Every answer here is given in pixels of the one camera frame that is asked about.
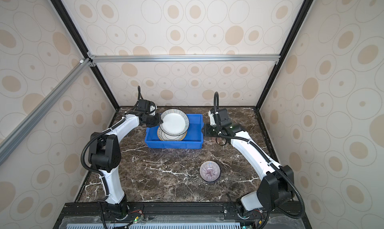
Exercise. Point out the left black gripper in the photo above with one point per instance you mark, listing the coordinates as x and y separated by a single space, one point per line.
159 121

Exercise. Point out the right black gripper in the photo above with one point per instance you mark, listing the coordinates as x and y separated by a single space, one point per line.
207 131

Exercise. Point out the black striped rim white plate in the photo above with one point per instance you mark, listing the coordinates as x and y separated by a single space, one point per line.
174 122

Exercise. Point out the dotted yellow rim plate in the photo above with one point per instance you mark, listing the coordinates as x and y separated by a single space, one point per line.
165 137

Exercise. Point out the purple striped small bowl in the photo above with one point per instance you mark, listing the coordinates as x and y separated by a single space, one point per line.
210 171

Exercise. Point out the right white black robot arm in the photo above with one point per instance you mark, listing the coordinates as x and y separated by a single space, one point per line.
277 182

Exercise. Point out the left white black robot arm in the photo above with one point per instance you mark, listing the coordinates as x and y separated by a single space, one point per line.
102 154

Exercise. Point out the blue plastic bin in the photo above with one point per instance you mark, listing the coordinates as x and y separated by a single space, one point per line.
193 140

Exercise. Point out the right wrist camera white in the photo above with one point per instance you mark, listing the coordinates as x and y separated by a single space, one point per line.
212 117

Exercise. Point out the horizontal aluminium back rail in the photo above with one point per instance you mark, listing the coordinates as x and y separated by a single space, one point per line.
185 58

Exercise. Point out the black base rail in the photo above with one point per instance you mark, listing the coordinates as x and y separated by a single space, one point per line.
144 215

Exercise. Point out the left diagonal aluminium rail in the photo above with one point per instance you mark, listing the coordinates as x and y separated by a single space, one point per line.
24 128

